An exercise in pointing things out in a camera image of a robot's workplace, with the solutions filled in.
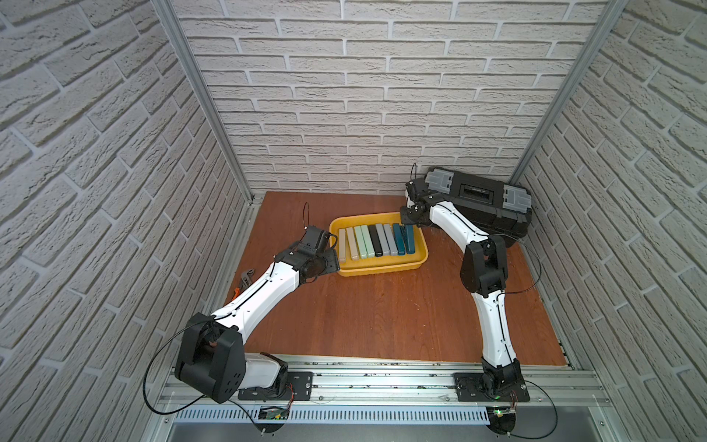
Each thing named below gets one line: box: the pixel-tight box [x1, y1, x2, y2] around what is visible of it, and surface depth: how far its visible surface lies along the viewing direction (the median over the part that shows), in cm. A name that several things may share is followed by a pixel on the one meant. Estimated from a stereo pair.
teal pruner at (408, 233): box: [399, 224, 416, 255], surface depth 102 cm
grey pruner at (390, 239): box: [382, 223, 398, 256], surface depth 103 cm
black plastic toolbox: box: [423, 167, 534, 242], surface depth 99 cm
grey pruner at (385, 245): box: [375, 222, 392, 256], surface depth 103 cm
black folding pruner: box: [368, 224, 383, 257], surface depth 103 cm
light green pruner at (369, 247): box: [359, 224, 376, 258], surface depth 103 cm
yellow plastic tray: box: [328, 211, 429, 278], surface depth 102 cm
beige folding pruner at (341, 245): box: [338, 228, 347, 264], surface depth 102 cm
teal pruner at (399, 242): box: [392, 222, 406, 256], surface depth 103 cm
